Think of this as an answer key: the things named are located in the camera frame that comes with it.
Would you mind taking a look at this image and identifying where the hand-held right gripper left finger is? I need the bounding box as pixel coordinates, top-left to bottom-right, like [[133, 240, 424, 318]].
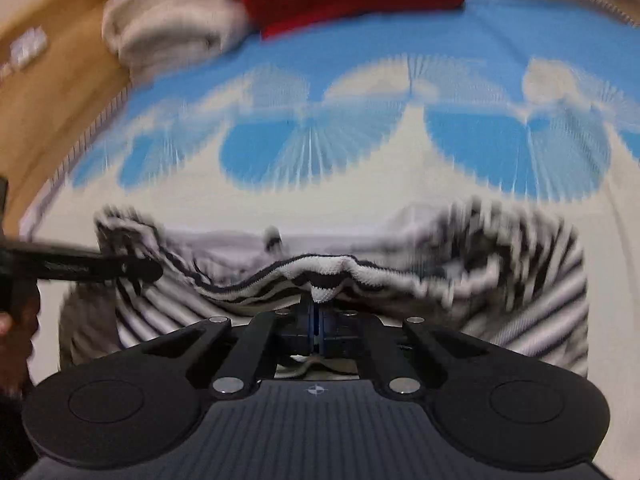
[[145, 305, 317, 399]]

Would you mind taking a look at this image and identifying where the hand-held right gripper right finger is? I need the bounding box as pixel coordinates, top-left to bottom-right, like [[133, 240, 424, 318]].
[[319, 305, 501, 397]]

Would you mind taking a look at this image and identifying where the white wall socket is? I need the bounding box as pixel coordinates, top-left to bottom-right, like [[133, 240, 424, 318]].
[[10, 27, 49, 69]]

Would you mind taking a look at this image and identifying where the white folded blanket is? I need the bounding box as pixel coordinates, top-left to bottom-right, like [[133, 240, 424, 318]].
[[101, 0, 252, 79]]

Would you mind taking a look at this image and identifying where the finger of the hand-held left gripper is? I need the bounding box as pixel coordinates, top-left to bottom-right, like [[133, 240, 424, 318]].
[[30, 241, 164, 284]]

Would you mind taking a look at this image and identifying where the wooden headboard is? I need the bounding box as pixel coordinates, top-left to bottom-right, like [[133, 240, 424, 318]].
[[0, 0, 132, 241]]

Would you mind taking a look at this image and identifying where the person's dark clothing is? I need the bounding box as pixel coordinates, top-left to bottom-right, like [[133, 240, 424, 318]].
[[0, 394, 37, 480]]

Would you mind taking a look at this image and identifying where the person's left hand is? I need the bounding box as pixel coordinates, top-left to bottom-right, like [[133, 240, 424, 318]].
[[0, 285, 42, 401]]

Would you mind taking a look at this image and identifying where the black white striped shirt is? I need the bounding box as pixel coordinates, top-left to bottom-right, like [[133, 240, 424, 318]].
[[57, 195, 589, 382]]

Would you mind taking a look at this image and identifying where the blue white printed bedsheet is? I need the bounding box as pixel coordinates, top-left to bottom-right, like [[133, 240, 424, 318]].
[[20, 0, 640, 411]]

